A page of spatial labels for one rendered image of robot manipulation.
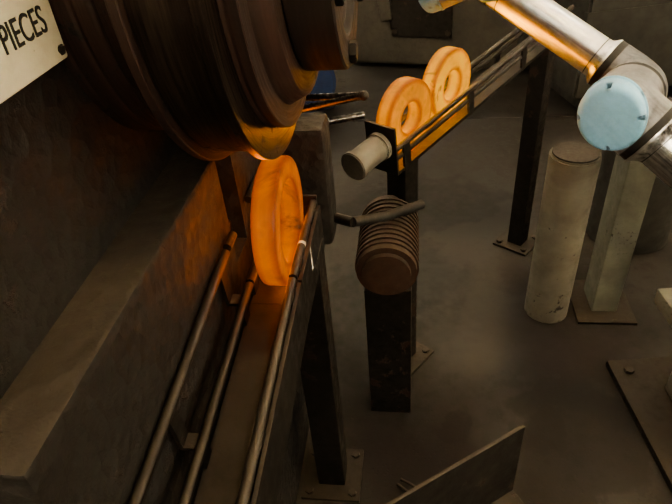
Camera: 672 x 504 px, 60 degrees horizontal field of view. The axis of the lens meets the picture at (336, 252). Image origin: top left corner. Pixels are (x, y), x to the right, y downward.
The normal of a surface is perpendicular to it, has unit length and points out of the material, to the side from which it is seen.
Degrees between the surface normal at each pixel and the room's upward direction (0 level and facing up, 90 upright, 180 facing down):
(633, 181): 90
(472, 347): 0
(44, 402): 0
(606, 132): 83
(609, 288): 90
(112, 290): 0
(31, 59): 90
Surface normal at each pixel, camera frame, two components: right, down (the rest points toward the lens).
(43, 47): 0.99, 0.00
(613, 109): -0.69, 0.37
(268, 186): -0.12, -0.44
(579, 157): -0.07, -0.80
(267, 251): -0.14, 0.46
